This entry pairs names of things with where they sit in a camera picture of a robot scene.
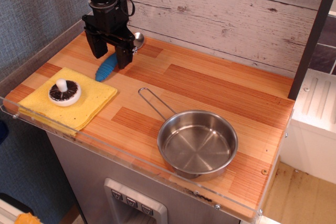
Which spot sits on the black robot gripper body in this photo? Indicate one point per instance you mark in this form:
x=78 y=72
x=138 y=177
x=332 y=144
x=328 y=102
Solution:
x=110 y=22

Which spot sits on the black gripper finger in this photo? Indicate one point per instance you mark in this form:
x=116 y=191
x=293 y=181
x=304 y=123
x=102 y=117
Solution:
x=124 y=56
x=97 y=45

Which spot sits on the blue handled metal spoon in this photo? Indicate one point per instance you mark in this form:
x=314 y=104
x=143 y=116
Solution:
x=111 y=62

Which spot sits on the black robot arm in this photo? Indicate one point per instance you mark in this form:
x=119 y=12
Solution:
x=93 y=3

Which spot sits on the yellow folded cloth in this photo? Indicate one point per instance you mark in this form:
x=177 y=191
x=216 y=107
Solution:
x=70 y=119

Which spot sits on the toy mushroom black white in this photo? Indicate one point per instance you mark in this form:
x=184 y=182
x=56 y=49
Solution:
x=64 y=92

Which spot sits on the clear acrylic edge guard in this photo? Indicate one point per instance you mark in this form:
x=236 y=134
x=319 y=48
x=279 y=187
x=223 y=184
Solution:
x=128 y=136

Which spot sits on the small steel pan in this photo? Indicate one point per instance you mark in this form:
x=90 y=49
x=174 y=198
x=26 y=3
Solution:
x=196 y=144

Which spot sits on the grey toy fridge cabinet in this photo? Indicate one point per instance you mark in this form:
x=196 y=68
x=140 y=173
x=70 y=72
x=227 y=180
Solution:
x=86 y=172

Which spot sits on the silver dispenser panel with buttons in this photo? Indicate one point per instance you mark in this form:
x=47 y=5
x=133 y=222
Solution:
x=130 y=206

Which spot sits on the orange object bottom left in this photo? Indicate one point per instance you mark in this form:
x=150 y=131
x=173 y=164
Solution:
x=26 y=218

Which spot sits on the dark right upright post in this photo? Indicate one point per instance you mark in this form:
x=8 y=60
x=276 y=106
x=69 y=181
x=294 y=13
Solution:
x=314 y=36

